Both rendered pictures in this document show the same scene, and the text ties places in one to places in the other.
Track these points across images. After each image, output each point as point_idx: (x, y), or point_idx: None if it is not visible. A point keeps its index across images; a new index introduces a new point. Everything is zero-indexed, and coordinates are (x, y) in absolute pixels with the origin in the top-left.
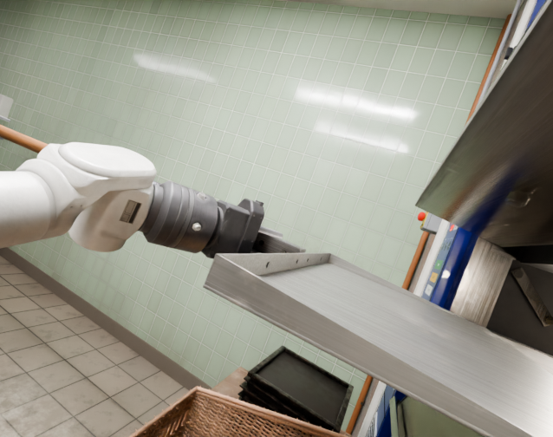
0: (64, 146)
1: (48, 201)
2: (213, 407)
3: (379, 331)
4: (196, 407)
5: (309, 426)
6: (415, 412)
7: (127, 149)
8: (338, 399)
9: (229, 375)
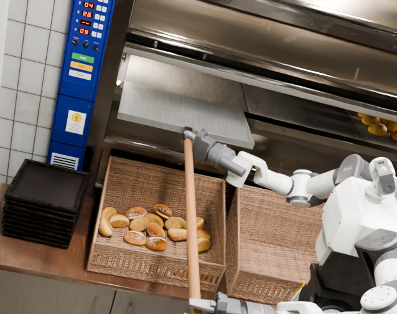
0: (265, 162)
1: None
2: (44, 261)
3: (225, 127)
4: (53, 270)
5: (106, 182)
6: (127, 132)
7: (246, 155)
8: (49, 170)
9: None
